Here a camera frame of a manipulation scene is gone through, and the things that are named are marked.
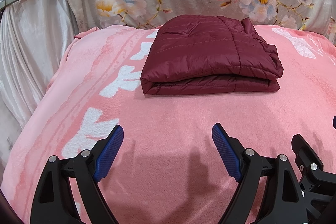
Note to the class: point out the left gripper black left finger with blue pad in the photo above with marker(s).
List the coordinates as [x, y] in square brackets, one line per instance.
[54, 200]

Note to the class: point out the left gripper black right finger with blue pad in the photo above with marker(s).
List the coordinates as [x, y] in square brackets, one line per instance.
[272, 180]

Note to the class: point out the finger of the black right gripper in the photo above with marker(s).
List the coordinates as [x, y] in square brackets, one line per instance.
[308, 162]

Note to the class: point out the maroon quilted puffer jacket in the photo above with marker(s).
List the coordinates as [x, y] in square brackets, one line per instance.
[194, 54]

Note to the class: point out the pink fleece blanket white bows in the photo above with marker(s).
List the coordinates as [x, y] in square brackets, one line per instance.
[168, 169]

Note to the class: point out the silver satin curtain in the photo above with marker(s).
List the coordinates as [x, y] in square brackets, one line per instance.
[34, 37]

